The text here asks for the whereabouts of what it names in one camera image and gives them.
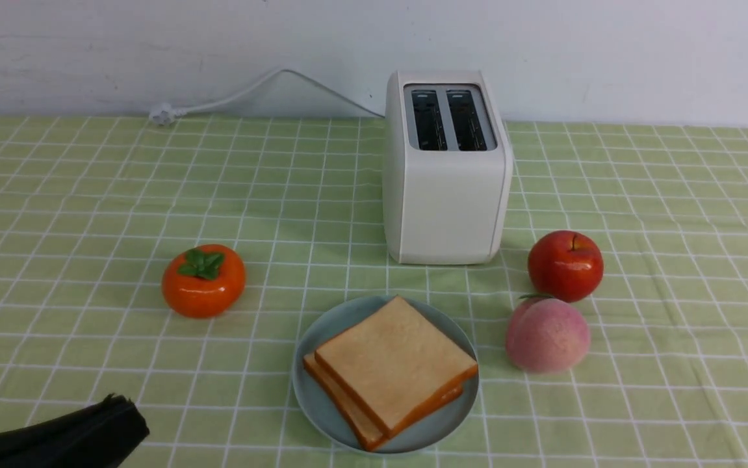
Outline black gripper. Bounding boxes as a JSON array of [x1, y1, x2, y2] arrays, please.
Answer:
[[0, 394, 150, 467]]

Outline toast slice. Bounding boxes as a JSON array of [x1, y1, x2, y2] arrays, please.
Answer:
[[305, 296, 478, 439], [303, 353, 463, 452]]

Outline orange persimmon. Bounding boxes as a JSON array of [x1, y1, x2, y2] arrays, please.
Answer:
[[161, 244, 247, 319]]

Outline light blue plate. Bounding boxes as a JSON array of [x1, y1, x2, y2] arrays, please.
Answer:
[[291, 295, 480, 456]]

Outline white two-slot toaster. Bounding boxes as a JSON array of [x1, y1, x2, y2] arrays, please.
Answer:
[[381, 70, 514, 265]]

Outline pink peach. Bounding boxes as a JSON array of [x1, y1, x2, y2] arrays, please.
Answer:
[[505, 293, 591, 375]]

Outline red apple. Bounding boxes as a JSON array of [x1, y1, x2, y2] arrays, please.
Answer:
[[527, 230, 604, 303]]

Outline white toaster power cord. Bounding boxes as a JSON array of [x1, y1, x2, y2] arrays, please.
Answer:
[[149, 67, 387, 127]]

